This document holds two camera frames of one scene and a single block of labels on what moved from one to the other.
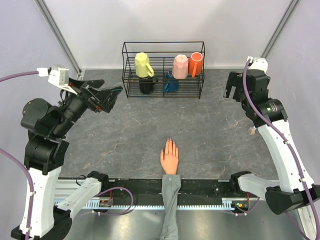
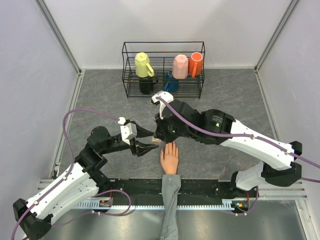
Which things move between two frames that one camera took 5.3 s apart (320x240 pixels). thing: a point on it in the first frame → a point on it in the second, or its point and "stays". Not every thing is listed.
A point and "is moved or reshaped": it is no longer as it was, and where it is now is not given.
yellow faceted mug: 142,67 stays
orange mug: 195,64 stays
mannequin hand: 170,159 stays
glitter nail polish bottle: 251,131 is moved or reshaped
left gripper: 105,98 → 139,148
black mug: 146,84 stays
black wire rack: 163,69 stays
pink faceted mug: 180,67 stays
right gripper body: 237,79 → 168,133
